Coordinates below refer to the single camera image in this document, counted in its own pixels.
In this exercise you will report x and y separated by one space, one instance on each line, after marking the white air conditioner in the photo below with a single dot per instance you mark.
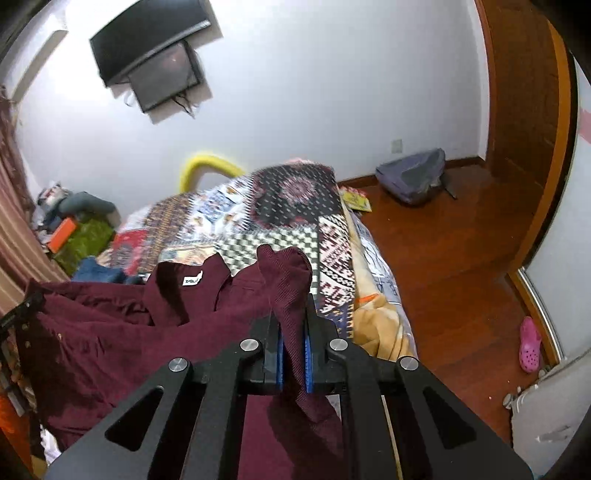
41 60

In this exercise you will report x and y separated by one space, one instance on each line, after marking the white blue printed sheet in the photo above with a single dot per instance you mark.
374 258

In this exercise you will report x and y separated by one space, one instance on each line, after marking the small black wall monitor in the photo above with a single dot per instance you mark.
164 76

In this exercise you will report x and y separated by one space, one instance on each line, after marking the pile of clutter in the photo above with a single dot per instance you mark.
48 207

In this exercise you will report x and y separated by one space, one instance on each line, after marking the wooden door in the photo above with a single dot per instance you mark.
517 92

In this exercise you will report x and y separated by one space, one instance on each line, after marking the white heart-print wardrobe door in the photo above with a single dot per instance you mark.
570 230

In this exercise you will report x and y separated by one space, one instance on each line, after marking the yellow book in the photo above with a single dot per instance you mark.
356 199

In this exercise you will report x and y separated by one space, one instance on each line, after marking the large black wall television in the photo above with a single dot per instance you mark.
147 37

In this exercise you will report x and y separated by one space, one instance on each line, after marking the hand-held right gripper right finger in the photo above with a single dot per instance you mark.
308 364

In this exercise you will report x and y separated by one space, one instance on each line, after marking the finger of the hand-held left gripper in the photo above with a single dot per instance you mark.
25 308

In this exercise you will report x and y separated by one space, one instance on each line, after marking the grey backpack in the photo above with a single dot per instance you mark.
411 177

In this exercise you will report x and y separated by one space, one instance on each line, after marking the striped brown curtain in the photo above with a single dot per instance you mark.
18 230

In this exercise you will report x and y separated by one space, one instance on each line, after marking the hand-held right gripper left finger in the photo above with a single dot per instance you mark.
278 350

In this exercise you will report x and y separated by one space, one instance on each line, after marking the patchwork printed blanket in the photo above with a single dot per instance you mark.
286 203

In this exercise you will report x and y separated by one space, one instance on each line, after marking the yellow foam tube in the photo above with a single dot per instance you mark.
203 166

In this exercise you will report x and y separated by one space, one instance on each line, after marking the white wall socket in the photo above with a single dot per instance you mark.
397 146

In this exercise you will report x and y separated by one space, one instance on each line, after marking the orange box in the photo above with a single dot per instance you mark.
62 234

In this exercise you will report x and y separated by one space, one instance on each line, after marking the maroon button shirt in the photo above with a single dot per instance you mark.
115 346

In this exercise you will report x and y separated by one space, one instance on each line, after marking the yellow fleece blanket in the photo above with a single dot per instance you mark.
383 323

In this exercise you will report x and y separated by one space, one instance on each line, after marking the folded blue jeans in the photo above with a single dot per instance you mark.
97 272

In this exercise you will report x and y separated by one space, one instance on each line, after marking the pink clog shoe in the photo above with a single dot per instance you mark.
528 344

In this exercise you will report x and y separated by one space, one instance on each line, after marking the grey cushion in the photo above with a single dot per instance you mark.
90 204

